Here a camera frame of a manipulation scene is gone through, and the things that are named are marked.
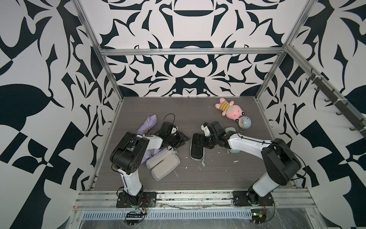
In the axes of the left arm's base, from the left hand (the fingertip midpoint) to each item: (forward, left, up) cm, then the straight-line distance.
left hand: (188, 138), depth 93 cm
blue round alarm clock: (+8, -38, +3) cm, 39 cm away
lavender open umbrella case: (-17, +14, -4) cm, 22 cm away
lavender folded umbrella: (+14, +25, 0) cm, 29 cm away
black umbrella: (-8, -5, -2) cm, 9 cm away
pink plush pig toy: (+19, -33, +2) cm, 38 cm away
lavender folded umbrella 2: (-10, +24, +1) cm, 26 cm away
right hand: (-4, -4, +3) cm, 6 cm away
